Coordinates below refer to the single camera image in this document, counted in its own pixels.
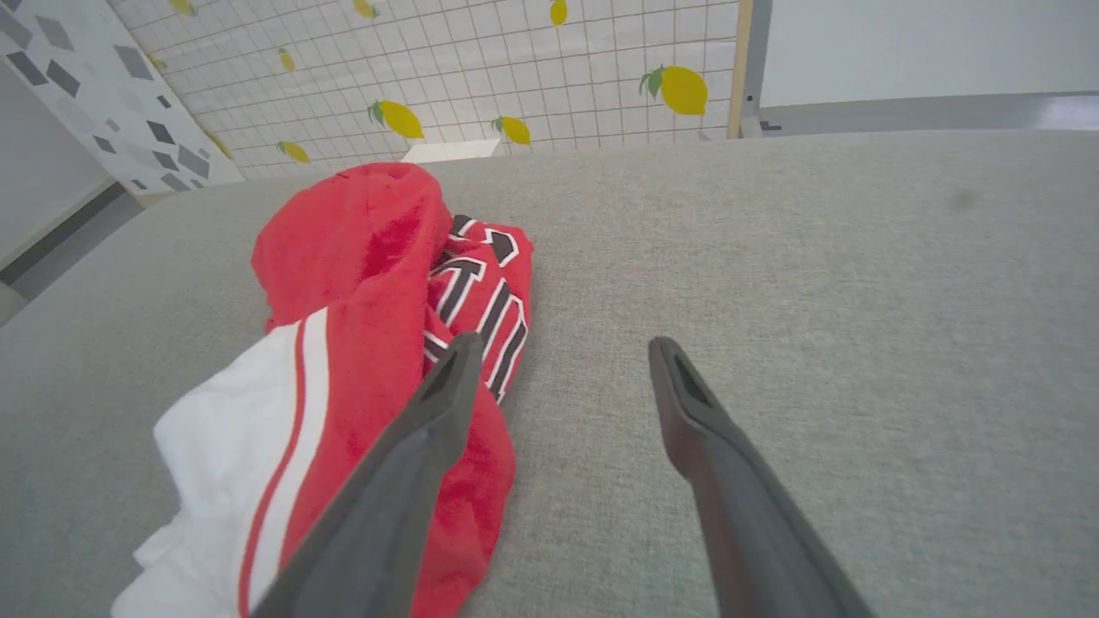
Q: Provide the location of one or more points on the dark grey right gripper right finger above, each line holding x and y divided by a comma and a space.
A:
747, 515

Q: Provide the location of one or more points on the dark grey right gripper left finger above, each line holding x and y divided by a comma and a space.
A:
386, 515

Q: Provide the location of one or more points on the red white jersey garment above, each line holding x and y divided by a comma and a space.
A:
361, 283

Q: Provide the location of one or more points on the grey fabric sofa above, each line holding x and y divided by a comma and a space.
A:
816, 300

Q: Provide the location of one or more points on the small white box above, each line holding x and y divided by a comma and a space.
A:
451, 151

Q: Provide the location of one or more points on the lemon print tile panel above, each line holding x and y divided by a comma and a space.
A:
481, 60

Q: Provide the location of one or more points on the terrazzo pattern panel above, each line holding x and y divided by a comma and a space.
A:
94, 94

